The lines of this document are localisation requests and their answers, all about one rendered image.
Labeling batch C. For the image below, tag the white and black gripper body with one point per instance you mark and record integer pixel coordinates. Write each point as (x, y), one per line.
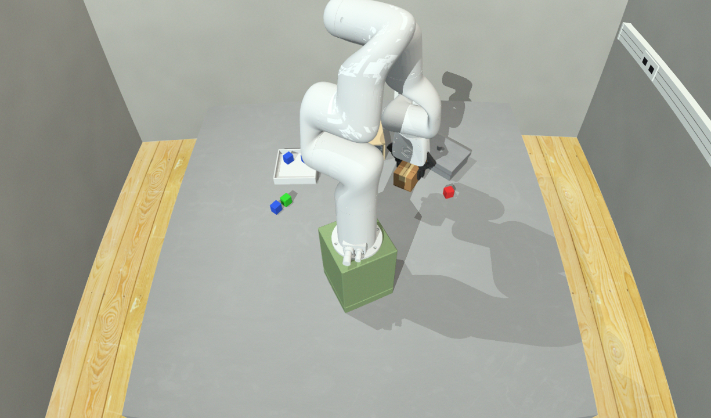
(411, 150)

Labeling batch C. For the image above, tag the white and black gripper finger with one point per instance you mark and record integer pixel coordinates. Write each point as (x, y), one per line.
(398, 161)
(431, 163)

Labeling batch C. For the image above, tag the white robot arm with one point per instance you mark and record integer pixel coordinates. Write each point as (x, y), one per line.
(392, 52)

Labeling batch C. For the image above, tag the brown cardboard box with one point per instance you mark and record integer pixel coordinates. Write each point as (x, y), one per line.
(405, 176)

